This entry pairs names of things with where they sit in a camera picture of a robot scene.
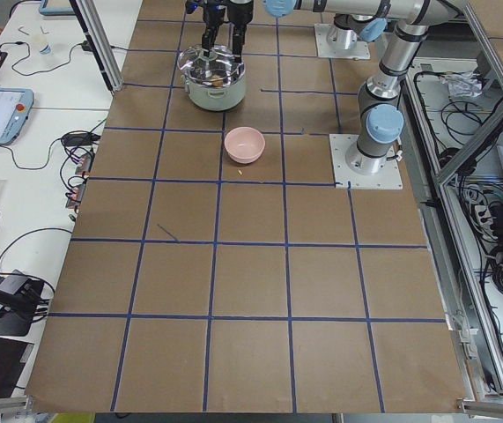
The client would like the black gripper over pot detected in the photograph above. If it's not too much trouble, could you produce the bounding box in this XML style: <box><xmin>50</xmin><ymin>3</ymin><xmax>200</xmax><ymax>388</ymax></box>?
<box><xmin>226</xmin><ymin>0</ymin><xmax>254</xmax><ymax>63</ymax></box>

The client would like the black gripper with egg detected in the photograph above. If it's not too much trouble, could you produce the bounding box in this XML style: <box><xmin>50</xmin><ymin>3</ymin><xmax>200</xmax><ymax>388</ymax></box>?
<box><xmin>185</xmin><ymin>0</ymin><xmax>226</xmax><ymax>57</ymax></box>

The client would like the glass pot lid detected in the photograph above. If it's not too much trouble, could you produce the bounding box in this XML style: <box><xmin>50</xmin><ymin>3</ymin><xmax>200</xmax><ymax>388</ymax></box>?
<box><xmin>177</xmin><ymin>45</ymin><xmax>245</xmax><ymax>88</ymax></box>

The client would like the brown egg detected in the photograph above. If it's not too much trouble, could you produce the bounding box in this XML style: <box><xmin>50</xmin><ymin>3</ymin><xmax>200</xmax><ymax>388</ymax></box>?
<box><xmin>211</xmin><ymin>78</ymin><xmax>224</xmax><ymax>87</ymax></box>

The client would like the pink bowl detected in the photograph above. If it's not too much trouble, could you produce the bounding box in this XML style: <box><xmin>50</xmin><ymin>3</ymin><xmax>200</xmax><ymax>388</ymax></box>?
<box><xmin>224</xmin><ymin>127</ymin><xmax>266</xmax><ymax>164</ymax></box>

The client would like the black power adapter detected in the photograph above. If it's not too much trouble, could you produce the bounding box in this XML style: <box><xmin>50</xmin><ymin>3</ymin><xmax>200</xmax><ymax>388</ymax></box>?
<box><xmin>61</xmin><ymin>132</ymin><xmax>100</xmax><ymax>147</ymax></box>

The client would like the paper cup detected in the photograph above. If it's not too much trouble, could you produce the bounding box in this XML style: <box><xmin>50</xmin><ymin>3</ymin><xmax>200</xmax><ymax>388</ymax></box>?
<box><xmin>31</xmin><ymin>33</ymin><xmax>52</xmax><ymax>56</ymax></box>

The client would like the blue teach pendant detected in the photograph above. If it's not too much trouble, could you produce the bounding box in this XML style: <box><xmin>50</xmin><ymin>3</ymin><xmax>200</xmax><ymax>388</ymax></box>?
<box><xmin>0</xmin><ymin>88</ymin><xmax>34</xmax><ymax>145</ymax></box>
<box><xmin>38</xmin><ymin>0</ymin><xmax>74</xmax><ymax>17</ymax></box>

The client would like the brown paper table mat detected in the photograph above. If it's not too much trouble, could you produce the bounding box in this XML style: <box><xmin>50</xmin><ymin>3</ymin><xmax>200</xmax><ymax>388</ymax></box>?
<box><xmin>26</xmin><ymin>1</ymin><xmax>467</xmax><ymax>413</ymax></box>

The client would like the crumpled silver foil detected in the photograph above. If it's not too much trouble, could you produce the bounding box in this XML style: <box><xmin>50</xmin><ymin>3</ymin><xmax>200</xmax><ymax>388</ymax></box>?
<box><xmin>442</xmin><ymin>71</ymin><xmax>483</xmax><ymax>98</ymax></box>

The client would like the aluminium frame post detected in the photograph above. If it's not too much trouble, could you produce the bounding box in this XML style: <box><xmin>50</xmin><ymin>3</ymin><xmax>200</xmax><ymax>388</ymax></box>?
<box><xmin>70</xmin><ymin>0</ymin><xmax>123</xmax><ymax>93</ymax></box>

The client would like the black camera stand base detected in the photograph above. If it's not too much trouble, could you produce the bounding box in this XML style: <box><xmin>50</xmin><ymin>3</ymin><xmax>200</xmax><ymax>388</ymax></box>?
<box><xmin>0</xmin><ymin>273</ymin><xmax>44</xmax><ymax>337</ymax></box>

